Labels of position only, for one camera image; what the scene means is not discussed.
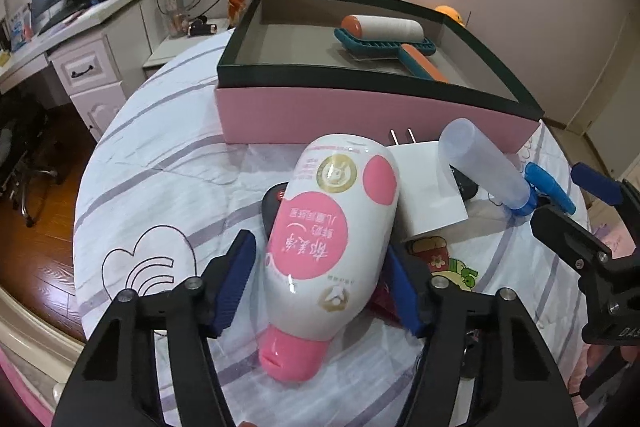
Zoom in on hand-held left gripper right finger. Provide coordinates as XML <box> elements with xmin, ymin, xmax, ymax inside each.
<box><xmin>385</xmin><ymin>247</ymin><xmax>583</xmax><ymax>427</ymax></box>

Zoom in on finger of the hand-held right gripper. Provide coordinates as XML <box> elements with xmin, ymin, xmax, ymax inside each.
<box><xmin>525</xmin><ymin>163</ymin><xmax>615</xmax><ymax>270</ymax></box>
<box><xmin>571</xmin><ymin>163</ymin><xmax>640</xmax><ymax>260</ymax></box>

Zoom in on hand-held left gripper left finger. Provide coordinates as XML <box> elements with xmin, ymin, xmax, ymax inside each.
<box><xmin>52</xmin><ymin>229</ymin><xmax>258</xmax><ymax>427</ymax></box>

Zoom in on colourful cartoon keychain charm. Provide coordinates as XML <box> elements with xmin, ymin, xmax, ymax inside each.
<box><xmin>405</xmin><ymin>236</ymin><xmax>479</xmax><ymax>294</ymax></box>

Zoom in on translucent plastic tube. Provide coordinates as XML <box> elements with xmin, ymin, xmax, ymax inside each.
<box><xmin>439</xmin><ymin>118</ymin><xmax>539</xmax><ymax>219</ymax></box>

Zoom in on pink and white lotion bottle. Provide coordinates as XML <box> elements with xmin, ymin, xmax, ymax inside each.
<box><xmin>259</xmin><ymin>133</ymin><xmax>401</xmax><ymax>383</ymax></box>

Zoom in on pink box with dark rim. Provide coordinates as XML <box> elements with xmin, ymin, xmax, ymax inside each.
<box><xmin>215</xmin><ymin>0</ymin><xmax>545</xmax><ymax>156</ymax></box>

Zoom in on red plastic object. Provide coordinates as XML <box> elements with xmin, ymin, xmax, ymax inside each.
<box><xmin>369</xmin><ymin>284</ymin><xmax>402</xmax><ymax>324</ymax></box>

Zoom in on black remote control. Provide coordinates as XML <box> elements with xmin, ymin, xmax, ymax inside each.
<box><xmin>262</xmin><ymin>166</ymin><xmax>480</xmax><ymax>240</ymax></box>

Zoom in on white plug charger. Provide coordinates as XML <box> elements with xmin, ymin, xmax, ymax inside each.
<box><xmin>387</xmin><ymin>128</ymin><xmax>469</xmax><ymax>239</ymax></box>

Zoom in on orange plush toy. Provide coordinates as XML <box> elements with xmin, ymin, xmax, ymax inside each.
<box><xmin>434</xmin><ymin>4</ymin><xmax>469</xmax><ymax>28</ymax></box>

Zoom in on pink cloth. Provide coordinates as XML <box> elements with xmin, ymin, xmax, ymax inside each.
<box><xmin>0</xmin><ymin>347</ymin><xmax>54</xmax><ymax>427</ymax></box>

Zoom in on black office chair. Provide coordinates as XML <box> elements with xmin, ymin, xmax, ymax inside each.
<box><xmin>0</xmin><ymin>107</ymin><xmax>64</xmax><ymax>229</ymax></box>

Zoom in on white nightstand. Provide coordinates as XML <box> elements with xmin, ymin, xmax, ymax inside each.
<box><xmin>142</xmin><ymin>17</ymin><xmax>233</xmax><ymax>71</ymax></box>

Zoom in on small black device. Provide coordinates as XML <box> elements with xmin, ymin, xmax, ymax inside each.
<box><xmin>187</xmin><ymin>18</ymin><xmax>217</xmax><ymax>38</ymax></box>

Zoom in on white desk with drawers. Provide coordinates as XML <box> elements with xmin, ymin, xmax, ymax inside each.
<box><xmin>0</xmin><ymin>0</ymin><xmax>168</xmax><ymax>144</ymax></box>

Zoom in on orange snack packet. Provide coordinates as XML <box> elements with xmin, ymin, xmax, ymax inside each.
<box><xmin>228</xmin><ymin>0</ymin><xmax>249</xmax><ymax>28</ymax></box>

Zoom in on orange capped clear bottle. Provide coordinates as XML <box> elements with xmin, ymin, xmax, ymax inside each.
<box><xmin>164</xmin><ymin>0</ymin><xmax>191</xmax><ymax>38</ymax></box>

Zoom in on blue and white carton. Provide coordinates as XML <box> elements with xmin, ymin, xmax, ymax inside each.
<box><xmin>10</xmin><ymin>4</ymin><xmax>34</xmax><ymax>52</ymax></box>

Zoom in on white bed frame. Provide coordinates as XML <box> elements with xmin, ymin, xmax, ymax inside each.
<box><xmin>0</xmin><ymin>286</ymin><xmax>87</xmax><ymax>360</ymax></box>

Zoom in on white lint roller teal handle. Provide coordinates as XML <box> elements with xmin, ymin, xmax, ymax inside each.
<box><xmin>334</xmin><ymin>14</ymin><xmax>451</xmax><ymax>84</ymax></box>

